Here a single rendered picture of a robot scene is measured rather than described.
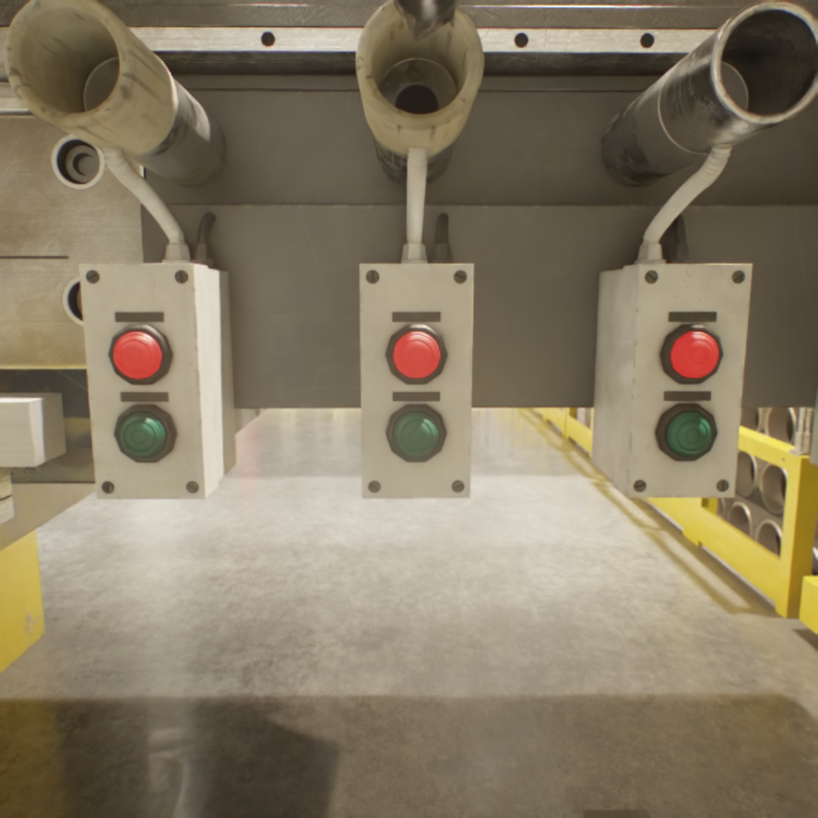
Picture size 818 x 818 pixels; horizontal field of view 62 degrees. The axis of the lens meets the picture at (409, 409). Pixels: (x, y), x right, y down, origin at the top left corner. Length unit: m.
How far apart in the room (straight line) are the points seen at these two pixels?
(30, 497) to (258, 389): 0.56
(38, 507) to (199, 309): 0.64
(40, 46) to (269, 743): 1.11
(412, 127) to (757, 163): 0.33
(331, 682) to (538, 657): 0.44
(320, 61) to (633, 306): 0.28
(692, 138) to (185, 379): 0.33
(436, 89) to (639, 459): 0.26
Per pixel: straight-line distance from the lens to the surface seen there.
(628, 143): 0.51
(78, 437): 0.66
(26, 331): 0.62
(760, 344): 0.58
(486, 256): 0.52
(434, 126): 0.36
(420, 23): 0.29
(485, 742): 1.29
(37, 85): 0.42
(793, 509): 1.82
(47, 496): 1.07
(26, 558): 1.70
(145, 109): 0.41
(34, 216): 0.62
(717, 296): 0.47
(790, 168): 0.63
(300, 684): 1.45
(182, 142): 0.48
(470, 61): 0.37
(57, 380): 0.66
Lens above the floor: 0.74
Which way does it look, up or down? 9 degrees down
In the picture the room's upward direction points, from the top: straight up
